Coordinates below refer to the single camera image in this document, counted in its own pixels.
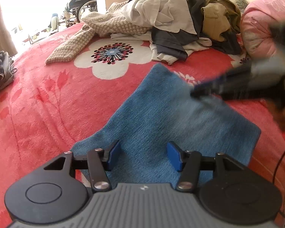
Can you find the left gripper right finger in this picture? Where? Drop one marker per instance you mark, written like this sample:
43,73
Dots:
189,164

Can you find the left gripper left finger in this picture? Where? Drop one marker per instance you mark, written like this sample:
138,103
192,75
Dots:
98,162

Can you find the blue denim jeans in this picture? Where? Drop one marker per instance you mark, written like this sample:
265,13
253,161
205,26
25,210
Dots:
161,110

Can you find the pink quilted pillow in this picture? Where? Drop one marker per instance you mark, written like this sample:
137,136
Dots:
255,23

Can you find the pink floral bed blanket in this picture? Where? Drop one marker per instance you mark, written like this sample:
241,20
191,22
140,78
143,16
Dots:
50,107

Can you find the white cloth under pile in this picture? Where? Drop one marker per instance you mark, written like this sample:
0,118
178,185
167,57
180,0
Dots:
166,54

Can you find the khaki olive jacket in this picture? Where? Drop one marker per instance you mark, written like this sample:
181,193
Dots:
220,16

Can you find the dark grey garment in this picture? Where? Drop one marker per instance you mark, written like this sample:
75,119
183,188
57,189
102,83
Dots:
169,39

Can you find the light grey shirt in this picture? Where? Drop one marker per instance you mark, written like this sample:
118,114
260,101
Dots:
166,15

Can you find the plaid checkered garment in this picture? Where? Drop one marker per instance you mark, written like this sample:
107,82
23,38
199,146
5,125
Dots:
7,70

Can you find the beige knit sweater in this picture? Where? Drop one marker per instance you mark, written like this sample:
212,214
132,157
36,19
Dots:
113,21

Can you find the wheelchair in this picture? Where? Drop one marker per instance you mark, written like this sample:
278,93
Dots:
75,9

